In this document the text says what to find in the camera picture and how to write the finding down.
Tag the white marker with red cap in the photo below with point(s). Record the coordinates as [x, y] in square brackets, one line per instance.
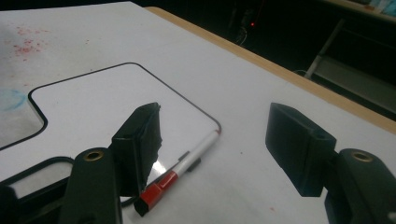
[193, 157]

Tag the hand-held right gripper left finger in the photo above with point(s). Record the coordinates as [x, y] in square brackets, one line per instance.
[137, 149]

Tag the white metal-frame desk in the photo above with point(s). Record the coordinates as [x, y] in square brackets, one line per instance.
[351, 77]

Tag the white paddle whiteboard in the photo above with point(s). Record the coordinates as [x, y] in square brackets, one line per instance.
[102, 96]

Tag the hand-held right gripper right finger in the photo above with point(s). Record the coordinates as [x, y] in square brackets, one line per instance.
[295, 146]

